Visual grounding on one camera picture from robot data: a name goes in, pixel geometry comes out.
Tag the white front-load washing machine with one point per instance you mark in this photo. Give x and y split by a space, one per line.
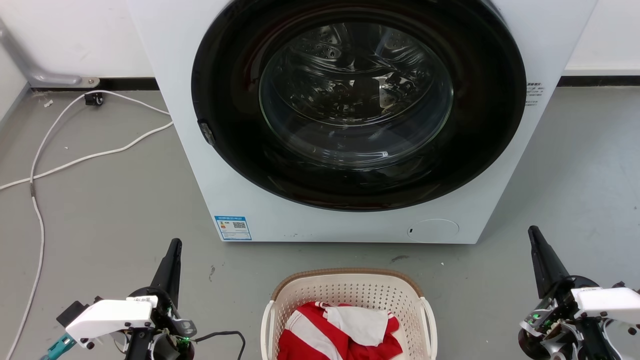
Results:
260 205

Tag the grey door latch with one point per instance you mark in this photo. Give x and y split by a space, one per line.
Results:
206 133

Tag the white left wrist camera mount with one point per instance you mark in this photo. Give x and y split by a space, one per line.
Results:
110 315

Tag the grey wall pipe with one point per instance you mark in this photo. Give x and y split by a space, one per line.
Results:
40 77

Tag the cream perforated laundry basket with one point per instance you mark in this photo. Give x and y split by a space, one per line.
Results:
350 287

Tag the black baseboard strip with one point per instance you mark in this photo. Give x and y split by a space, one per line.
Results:
600 80
125 84

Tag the glass door window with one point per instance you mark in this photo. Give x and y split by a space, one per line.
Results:
355 100

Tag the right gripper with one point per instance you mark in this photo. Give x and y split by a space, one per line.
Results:
555 320

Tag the red and white garment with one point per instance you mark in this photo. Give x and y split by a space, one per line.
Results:
310 335

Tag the small printed text sticker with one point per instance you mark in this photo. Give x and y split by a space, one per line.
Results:
534 94

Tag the round white filter cover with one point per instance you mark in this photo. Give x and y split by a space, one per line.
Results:
433 231

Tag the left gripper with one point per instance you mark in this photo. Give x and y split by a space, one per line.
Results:
167 320

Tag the blue energy label sticker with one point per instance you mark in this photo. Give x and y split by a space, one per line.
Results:
233 228

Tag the black round washer door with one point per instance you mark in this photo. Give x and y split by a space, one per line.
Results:
230 80

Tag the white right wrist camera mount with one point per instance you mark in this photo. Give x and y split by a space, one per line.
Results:
607 302

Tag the teal plastic bracket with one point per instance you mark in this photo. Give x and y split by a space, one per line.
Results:
57 347

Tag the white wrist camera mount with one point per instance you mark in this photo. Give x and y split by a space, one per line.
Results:
607 302
110 315

